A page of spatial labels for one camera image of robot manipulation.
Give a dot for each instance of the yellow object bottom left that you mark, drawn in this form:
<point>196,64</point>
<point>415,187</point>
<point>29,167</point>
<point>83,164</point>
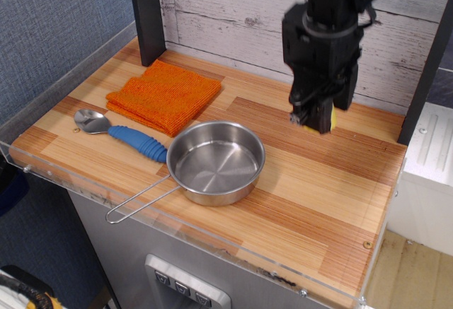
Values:
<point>48,302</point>

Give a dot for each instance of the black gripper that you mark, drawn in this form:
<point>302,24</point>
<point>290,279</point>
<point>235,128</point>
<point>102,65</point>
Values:
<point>324,65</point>

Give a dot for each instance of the grey button control panel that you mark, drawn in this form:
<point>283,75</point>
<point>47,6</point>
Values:
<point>185,284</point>

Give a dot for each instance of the clear acrylic table guard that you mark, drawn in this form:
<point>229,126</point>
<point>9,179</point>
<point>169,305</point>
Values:
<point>312,223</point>

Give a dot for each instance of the white grooved side unit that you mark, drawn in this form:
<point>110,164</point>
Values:
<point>421,209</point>

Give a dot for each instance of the blue handled metal spoon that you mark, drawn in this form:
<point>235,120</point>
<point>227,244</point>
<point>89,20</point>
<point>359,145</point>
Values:
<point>93,122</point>

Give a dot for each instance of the dark left vertical post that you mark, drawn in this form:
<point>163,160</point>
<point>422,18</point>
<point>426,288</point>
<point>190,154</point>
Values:
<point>150,30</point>

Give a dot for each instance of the yellow ridged toy lemon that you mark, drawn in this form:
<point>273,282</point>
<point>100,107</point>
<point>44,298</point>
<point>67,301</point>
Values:
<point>322,119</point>

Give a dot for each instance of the stainless steel pot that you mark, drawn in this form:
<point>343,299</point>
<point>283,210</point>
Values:
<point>215,163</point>

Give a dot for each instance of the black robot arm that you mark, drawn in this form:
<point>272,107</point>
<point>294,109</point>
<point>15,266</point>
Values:
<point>336,14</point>

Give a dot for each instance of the folded orange cloth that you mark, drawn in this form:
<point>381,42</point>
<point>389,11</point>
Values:
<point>165,97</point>

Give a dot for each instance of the dark right vertical post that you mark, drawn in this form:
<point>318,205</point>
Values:
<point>432,64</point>

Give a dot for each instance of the dark vertical post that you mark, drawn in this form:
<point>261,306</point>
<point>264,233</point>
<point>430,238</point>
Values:
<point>432,64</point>
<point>150,30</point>

